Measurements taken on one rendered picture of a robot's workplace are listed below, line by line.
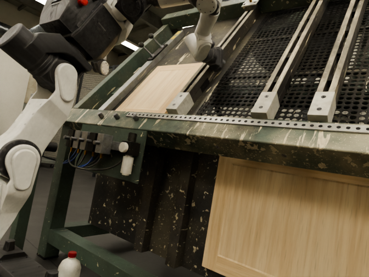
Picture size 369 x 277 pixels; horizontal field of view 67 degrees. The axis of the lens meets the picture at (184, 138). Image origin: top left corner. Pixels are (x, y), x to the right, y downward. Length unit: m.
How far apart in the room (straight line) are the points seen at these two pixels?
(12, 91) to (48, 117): 4.20
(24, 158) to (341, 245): 1.13
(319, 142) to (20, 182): 0.98
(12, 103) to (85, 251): 4.03
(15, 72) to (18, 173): 4.36
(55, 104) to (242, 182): 0.82
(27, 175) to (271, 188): 0.92
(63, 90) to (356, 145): 0.99
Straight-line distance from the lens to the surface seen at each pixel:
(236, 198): 1.27
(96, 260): 1.54
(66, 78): 1.16
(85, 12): 1.23
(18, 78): 5.39
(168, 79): 1.66
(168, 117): 1.26
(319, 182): 1.17
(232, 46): 1.71
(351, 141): 0.94
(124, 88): 1.77
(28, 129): 1.13
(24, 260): 1.42
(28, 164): 1.10
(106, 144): 1.33
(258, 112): 1.06
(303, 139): 0.95
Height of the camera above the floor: 0.72
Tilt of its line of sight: 4 degrees up
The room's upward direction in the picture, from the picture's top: 10 degrees clockwise
